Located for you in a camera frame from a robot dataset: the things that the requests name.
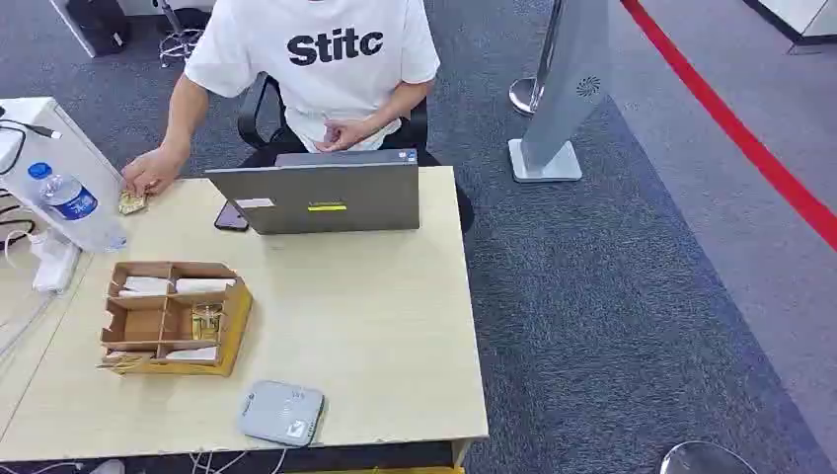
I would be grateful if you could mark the clear water bottle blue cap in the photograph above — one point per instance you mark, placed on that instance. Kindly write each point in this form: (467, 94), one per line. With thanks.
(72, 204)

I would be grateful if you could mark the wooden card box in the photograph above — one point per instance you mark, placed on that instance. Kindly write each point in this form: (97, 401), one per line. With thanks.
(225, 340)

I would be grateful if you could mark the red floor tape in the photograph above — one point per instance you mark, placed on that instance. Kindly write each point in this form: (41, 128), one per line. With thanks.
(732, 127)

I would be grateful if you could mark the white power strip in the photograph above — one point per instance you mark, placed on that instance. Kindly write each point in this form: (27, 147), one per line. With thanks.
(55, 263)

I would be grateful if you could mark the black smartphone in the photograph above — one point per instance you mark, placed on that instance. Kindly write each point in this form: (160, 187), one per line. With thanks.
(229, 218)

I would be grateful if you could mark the black office chair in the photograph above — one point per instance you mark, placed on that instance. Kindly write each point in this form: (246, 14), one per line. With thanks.
(258, 111)

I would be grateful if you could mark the grey laptop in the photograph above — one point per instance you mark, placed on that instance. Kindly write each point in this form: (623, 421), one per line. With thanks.
(327, 196)

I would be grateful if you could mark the grey floor stand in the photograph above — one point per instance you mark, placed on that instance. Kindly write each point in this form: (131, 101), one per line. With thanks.
(565, 85)

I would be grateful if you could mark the person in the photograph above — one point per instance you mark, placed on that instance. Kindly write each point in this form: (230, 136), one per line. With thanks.
(330, 78)

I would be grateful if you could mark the gold card in box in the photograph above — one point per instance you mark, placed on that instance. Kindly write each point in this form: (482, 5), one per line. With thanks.
(206, 322)

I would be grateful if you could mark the white card stack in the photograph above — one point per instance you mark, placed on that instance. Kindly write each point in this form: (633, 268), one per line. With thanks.
(145, 286)
(193, 354)
(204, 285)

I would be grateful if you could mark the white side table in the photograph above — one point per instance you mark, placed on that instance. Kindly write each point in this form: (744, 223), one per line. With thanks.
(62, 147)

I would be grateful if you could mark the chrome chair base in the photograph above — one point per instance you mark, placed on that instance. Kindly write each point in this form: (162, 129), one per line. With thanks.
(176, 40)

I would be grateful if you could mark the pale card stack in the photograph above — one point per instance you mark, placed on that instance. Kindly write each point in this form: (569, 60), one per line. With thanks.
(124, 358)

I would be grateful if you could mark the grey card reader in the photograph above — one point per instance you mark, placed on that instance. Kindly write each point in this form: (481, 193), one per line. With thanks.
(281, 413)

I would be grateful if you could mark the person's left hand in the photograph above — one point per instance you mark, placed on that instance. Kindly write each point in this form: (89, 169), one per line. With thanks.
(341, 134)

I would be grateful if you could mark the chrome stanchion post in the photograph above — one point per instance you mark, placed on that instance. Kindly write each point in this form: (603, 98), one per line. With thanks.
(526, 95)

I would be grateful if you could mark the person's right hand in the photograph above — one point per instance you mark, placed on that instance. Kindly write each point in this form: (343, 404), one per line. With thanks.
(152, 171)

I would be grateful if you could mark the chrome round base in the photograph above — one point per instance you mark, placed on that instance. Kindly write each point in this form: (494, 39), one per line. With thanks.
(700, 459)

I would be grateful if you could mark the gold printed card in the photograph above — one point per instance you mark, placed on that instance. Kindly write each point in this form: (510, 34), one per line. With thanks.
(132, 204)

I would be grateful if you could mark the black bag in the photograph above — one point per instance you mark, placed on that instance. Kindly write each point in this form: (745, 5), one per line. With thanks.
(98, 25)

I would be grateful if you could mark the white cabinet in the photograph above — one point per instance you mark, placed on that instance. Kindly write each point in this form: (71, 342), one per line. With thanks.
(801, 16)

